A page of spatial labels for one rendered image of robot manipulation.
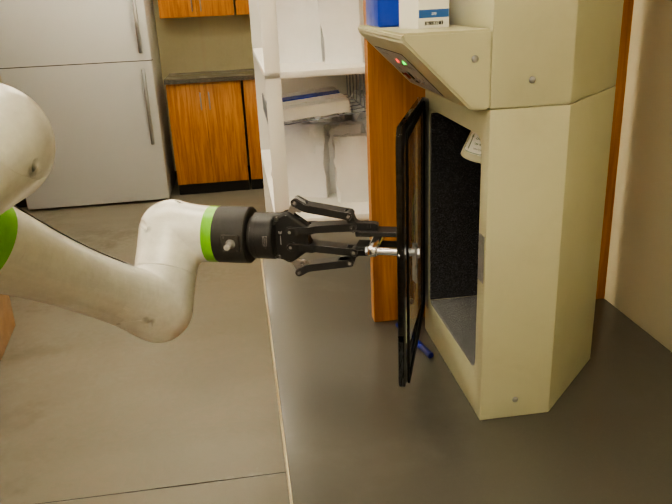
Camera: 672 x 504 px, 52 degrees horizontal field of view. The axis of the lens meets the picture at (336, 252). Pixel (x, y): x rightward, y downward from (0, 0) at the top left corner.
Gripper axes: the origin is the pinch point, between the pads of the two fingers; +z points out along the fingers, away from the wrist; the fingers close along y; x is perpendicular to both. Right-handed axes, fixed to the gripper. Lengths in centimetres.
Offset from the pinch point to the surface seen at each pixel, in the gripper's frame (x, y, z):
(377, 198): 23.7, -0.4, -4.0
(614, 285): 43, -24, 43
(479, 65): -8.9, 26.7, 14.6
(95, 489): 72, -120, -112
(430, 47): -11.1, 29.2, 8.7
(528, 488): -23.0, -26.0, 22.7
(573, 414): -4.6, -26.0, 30.2
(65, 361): 153, -120, -175
